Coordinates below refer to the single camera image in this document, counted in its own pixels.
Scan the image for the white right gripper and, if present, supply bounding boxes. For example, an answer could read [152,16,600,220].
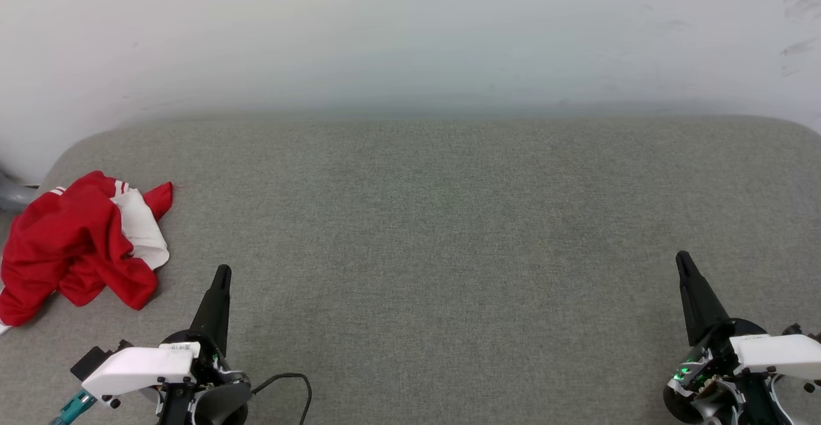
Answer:
[667,250,821,394]

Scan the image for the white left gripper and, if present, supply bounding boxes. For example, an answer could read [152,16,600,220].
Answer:
[82,264,251,401]

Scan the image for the red white basketball jersey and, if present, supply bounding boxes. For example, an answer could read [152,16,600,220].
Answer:
[0,171,174,336]

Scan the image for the grey metal pipe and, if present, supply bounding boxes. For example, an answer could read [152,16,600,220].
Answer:
[0,167,40,213]

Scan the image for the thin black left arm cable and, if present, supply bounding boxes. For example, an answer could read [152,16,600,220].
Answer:
[250,372,314,425]

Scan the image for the teal cable connector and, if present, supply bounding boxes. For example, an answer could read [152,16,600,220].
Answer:
[51,390,97,425]

